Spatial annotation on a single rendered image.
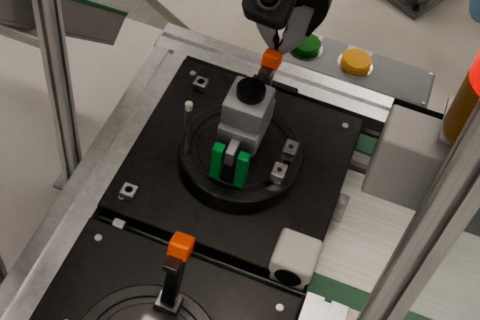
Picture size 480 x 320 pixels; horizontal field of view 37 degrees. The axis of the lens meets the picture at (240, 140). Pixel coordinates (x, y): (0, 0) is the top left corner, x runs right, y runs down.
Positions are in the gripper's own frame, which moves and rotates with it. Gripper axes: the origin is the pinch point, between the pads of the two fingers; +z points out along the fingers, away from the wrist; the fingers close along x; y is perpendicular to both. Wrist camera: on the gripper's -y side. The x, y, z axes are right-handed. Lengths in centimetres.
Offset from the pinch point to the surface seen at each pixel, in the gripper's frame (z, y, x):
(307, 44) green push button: 9.1, 11.7, -1.7
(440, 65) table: 20.4, 28.2, -20.5
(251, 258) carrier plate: 9.2, -20.8, -5.5
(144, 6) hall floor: 106, 105, 66
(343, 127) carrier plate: 9.2, 0.2, -9.9
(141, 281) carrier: 9.3, -27.7, 3.9
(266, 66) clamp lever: 0.1, -2.8, 0.2
